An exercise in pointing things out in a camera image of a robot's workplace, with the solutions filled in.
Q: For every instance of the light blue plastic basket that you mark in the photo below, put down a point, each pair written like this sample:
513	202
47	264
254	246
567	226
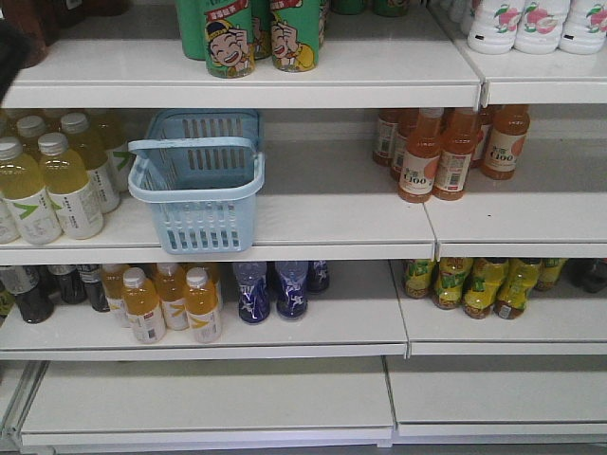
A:
199	170

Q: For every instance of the blue sports drink bottle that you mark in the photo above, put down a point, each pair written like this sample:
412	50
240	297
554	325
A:
292	297
318	278
253	298

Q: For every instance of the white shelf unit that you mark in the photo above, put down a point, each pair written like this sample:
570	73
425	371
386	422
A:
365	370

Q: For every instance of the orange C100 drink bottle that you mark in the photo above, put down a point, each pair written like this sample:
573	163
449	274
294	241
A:
458	143
506	141
421	157

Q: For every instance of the yellow lemon tea bottle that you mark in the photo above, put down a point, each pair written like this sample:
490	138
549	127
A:
449	283
522	276
487	276
418	277
550	273

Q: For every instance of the orange juice bottle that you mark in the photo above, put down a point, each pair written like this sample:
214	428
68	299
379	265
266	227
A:
201	305
111	275
170	280
142	306

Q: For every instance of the green cartoon drink can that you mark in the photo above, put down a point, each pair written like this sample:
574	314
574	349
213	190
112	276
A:
227	27
295	34

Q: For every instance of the dark tea bottle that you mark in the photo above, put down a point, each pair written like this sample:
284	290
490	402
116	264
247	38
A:
69	282
90	275
23	282

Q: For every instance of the pale green juice bottle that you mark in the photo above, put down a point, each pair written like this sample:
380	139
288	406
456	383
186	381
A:
24	190
86	141
69	188

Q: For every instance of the white peach drink bottle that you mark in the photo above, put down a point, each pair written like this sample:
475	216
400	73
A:
493	30
584	30
541	25

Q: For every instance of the dark cola bottle red label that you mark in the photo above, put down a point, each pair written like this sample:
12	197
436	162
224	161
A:
587	274

